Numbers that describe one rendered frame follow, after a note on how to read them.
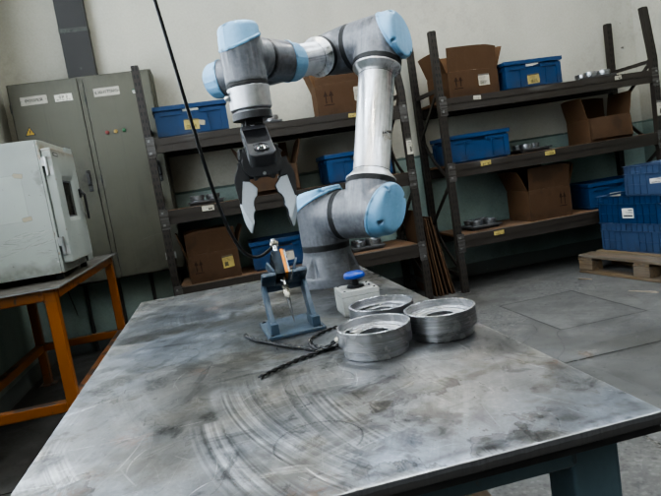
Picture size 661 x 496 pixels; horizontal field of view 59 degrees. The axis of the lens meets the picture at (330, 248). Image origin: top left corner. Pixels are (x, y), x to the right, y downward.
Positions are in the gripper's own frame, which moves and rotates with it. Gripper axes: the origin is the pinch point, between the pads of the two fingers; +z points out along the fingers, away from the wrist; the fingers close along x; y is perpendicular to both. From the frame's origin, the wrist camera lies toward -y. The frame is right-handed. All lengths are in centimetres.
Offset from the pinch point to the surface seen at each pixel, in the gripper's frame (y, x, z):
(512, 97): 312, -238, -44
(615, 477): -58, -21, 26
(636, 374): 110, -159, 99
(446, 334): -29.5, -17.7, 17.6
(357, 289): -3.1, -12.7, 14.3
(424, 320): -28.6, -15.2, 15.3
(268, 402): -36.1, 8.6, 18.7
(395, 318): -23.9, -12.6, 15.4
